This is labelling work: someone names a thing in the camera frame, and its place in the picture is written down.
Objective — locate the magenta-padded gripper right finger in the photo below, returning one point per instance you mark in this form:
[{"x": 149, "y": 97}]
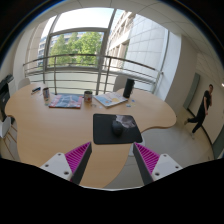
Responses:
[{"x": 165, "y": 165}]

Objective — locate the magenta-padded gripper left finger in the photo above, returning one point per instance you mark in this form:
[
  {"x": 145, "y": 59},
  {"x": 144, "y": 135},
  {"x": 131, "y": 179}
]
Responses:
[{"x": 60, "y": 165}]

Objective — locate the black computer mouse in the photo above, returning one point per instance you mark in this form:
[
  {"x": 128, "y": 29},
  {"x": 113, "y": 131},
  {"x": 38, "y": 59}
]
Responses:
[{"x": 117, "y": 128}]

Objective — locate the black mouse pad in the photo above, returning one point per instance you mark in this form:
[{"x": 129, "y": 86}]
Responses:
[{"x": 103, "y": 130}]

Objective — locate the red magazine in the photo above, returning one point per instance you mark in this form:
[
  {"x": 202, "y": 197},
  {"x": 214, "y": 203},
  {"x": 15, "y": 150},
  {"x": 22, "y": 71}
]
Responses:
[{"x": 66, "y": 101}]

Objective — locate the person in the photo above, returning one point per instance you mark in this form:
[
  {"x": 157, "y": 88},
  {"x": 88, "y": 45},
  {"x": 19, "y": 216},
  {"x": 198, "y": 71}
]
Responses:
[{"x": 203, "y": 108}]

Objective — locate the white mug with plant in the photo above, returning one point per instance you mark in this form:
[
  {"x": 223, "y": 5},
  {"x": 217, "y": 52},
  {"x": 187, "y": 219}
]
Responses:
[{"x": 88, "y": 97}]

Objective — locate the grey door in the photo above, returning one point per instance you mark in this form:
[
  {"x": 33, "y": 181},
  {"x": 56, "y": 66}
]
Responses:
[{"x": 191, "y": 90}]

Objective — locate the dark blue stapler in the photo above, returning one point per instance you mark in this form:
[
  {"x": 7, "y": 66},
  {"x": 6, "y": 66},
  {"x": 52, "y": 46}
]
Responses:
[{"x": 36, "y": 89}]

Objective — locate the light blue magazine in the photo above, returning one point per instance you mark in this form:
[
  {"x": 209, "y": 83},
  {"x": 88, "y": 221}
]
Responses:
[{"x": 110, "y": 99}]

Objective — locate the black cylindrical speaker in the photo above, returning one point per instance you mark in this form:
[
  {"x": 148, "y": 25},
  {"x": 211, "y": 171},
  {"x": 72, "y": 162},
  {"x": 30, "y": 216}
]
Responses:
[{"x": 128, "y": 88}]

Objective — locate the grey metal balcony railing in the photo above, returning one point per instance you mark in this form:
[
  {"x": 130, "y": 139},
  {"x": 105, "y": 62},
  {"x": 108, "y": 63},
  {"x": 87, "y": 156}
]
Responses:
[{"x": 83, "y": 55}]

